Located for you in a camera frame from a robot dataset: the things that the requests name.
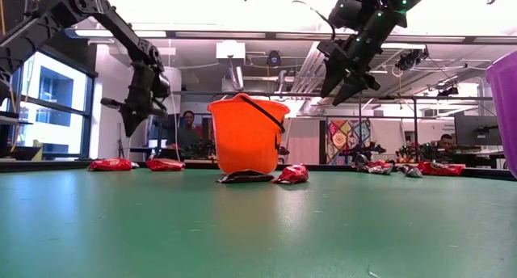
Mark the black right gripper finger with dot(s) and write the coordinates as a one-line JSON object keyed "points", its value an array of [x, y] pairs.
{"points": [[333, 78], [355, 86]]}

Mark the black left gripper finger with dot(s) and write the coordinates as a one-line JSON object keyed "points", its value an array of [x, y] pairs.
{"points": [[131, 118]]}

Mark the red candy wrapper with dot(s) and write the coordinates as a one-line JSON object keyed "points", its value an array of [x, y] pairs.
{"points": [[440, 169], [111, 165], [377, 163], [165, 165], [291, 174]]}

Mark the dark brown candy wrapper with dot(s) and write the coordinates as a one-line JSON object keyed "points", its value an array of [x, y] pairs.
{"points": [[379, 170], [410, 171], [245, 177]]}

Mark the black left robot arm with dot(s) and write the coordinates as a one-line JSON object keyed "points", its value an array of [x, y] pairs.
{"points": [[101, 19]]}

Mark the colourful patchwork quilt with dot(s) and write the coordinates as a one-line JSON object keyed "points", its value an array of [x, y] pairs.
{"points": [[347, 140]]}

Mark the person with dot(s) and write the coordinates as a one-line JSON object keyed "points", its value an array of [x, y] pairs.
{"points": [[186, 136], [445, 141]]}

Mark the large glass window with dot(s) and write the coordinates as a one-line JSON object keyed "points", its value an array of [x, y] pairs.
{"points": [[54, 104]]}

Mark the white ceiling box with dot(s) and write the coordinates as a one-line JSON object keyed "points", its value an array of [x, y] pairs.
{"points": [[230, 50]]}

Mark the orange plastic bucket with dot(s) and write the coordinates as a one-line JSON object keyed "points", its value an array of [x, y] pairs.
{"points": [[246, 136]]}

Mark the black computer monitor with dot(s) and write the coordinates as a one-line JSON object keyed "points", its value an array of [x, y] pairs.
{"points": [[476, 130]]}

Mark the purple jack-o-lantern bucket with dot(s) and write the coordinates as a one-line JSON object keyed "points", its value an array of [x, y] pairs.
{"points": [[507, 108]]}

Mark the black ceiling camera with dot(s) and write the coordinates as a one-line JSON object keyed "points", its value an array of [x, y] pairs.
{"points": [[274, 59]]}

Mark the black metal frame stand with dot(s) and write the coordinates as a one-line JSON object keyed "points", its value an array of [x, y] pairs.
{"points": [[415, 120]]}

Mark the black table edge frame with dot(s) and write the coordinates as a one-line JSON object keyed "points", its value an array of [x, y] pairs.
{"points": [[60, 165]]}

